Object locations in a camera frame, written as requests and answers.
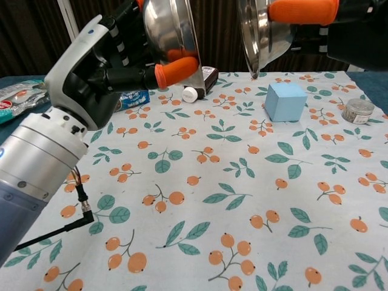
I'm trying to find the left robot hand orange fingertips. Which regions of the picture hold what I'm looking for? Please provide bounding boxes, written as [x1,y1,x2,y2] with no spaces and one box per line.
[44,0,199,131]

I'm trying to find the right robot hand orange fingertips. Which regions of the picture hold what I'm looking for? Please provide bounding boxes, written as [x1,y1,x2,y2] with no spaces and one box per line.
[268,0,388,72]

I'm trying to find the stainless steel bowl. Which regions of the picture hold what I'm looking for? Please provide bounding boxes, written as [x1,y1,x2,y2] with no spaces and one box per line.
[237,0,299,81]
[142,0,208,98]

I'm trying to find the teal silver snack bag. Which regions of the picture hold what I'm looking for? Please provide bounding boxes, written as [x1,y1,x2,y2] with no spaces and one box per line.
[0,78,54,125]

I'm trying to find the blue cookie box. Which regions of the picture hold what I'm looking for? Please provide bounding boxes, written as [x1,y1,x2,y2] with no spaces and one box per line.
[115,89,152,114]

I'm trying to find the small clear plastic jar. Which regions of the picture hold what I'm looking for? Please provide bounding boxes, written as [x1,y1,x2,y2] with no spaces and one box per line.
[341,97,375,125]

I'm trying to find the light blue foam cube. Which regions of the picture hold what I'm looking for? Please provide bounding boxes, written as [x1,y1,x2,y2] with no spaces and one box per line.
[264,82,308,123]

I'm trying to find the brown bottle white cap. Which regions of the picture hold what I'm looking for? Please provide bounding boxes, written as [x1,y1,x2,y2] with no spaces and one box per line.
[181,65,220,103]

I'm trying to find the dark pleated curtain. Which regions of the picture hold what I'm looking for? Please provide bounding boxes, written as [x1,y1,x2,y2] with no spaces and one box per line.
[0,0,348,78]

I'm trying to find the floral printed tablecloth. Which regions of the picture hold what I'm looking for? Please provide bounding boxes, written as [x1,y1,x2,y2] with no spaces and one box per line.
[0,71,388,291]

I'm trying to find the white frame post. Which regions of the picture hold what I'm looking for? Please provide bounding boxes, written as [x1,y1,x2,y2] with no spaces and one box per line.
[57,0,80,41]

